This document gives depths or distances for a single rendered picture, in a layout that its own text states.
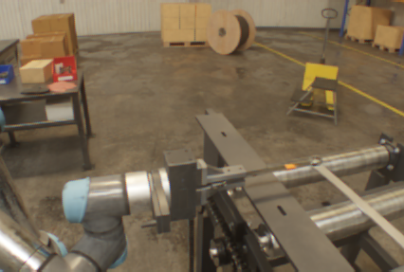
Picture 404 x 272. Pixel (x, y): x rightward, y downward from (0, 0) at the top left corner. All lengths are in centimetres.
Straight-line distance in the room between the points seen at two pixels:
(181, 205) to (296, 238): 21
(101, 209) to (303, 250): 35
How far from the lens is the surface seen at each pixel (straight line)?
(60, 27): 724
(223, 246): 89
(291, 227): 58
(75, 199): 52
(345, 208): 109
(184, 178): 52
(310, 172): 127
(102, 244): 57
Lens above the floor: 156
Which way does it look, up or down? 28 degrees down
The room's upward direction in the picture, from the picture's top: 1 degrees clockwise
